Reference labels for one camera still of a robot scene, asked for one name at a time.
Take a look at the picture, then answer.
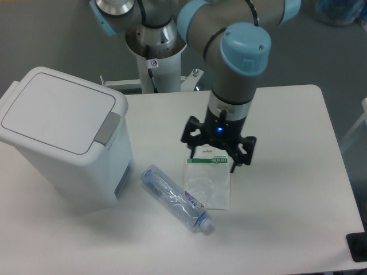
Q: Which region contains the blue plastic bag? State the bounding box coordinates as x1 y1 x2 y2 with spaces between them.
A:
314 0 366 27

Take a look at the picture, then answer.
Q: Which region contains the clear plastic packaging bag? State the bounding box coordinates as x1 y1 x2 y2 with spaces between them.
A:
183 145 231 210

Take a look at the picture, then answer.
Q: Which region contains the white frame at right edge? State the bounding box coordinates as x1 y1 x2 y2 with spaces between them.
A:
339 98 366 154

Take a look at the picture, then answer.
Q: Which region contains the clear plastic water bottle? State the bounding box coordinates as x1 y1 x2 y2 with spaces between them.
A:
140 165 212 233

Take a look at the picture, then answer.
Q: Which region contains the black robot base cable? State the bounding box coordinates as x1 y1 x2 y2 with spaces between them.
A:
145 45 159 94

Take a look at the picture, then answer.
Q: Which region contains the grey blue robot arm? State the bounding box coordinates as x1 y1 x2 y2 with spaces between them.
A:
89 1 301 167

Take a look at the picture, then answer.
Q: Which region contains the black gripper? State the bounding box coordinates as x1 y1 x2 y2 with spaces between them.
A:
181 108 256 174

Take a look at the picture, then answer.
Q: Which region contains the white push-button trash can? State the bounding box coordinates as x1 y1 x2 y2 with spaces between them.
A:
1 66 133 213

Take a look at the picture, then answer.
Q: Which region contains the black device at table edge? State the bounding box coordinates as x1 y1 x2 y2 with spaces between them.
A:
346 232 366 262

